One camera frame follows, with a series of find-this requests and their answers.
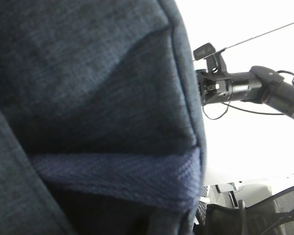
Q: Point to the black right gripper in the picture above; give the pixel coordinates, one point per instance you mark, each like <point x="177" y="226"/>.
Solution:
<point x="211" y="90"/>

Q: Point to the navy blue lunch bag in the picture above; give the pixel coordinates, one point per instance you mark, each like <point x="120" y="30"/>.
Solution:
<point x="101" y="129"/>

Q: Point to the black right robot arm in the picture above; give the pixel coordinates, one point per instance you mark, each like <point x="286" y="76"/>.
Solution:
<point x="260" y="85"/>

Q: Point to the black office chair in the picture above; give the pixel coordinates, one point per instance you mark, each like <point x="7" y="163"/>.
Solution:
<point x="271" y="216"/>

